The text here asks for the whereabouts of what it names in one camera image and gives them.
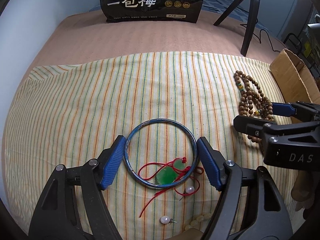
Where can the cardboard box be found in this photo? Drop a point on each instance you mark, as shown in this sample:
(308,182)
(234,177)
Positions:
(294,79)

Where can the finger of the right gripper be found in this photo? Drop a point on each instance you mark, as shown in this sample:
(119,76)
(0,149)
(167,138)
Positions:
(252,127)
(302,111)

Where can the striped cloth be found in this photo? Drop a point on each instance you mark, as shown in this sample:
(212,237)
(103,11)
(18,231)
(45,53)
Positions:
(67,114)

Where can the pink bed sheet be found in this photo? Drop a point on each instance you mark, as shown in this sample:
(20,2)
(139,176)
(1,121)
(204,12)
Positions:
(87,37)

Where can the blue metal bangle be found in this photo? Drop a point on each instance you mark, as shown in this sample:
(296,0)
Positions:
(156,144)

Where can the gloved right hand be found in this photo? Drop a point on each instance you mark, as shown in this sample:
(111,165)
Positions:
(303,191)

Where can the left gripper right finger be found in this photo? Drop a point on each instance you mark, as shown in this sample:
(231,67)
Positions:
(265,214)

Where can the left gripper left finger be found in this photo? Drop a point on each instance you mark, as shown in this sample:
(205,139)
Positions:
(56,214)

